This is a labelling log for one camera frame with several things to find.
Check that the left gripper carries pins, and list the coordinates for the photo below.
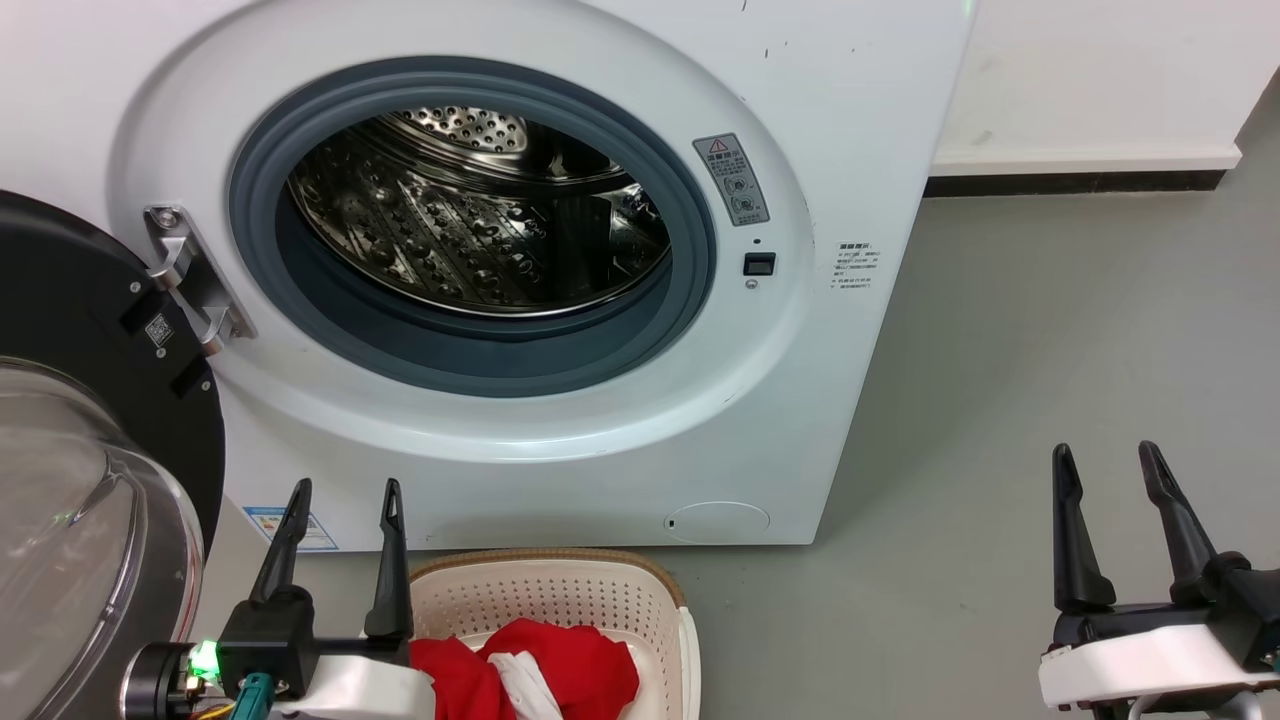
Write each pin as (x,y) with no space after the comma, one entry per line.
(270,640)

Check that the black-rimmed glass washer door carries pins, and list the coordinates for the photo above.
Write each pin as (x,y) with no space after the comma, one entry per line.
(70,290)

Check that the blue energy label sticker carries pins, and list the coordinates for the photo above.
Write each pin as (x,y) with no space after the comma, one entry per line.
(318,535)

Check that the black door latch socket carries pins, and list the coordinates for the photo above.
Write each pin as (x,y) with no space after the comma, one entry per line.
(759,264)

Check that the red garment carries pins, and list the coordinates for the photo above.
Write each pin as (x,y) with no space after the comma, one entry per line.
(590,670)

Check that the black wall baseboard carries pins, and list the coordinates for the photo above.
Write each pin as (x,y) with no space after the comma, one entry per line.
(1080,183)

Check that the white QR code sticker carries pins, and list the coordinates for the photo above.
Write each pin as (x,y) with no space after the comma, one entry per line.
(159,330)

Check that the white front-load washing machine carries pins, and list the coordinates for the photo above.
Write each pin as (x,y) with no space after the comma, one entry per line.
(800,400)

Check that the cream perforated laundry basket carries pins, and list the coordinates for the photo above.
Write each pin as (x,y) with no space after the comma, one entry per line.
(560,595)

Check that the white text instruction sticker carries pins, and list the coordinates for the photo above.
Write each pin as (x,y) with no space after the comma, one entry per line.
(855,265)

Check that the grey rubber door gasket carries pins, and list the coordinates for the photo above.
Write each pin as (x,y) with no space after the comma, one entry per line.
(480,365)

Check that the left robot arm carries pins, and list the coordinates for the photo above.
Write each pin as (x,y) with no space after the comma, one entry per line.
(155,685)

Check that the silver metal door hinge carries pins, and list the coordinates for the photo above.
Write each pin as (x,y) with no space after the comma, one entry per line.
(195,280)

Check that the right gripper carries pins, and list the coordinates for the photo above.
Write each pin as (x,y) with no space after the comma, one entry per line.
(1150,660)

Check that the grey warning label sticker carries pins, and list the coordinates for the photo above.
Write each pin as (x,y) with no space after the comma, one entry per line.
(732,180)

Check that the round white filter cover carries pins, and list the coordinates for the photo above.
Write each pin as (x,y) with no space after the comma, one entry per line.
(717,522)

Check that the stainless steel washing machine drum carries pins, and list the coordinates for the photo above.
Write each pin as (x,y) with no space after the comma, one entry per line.
(450,230)

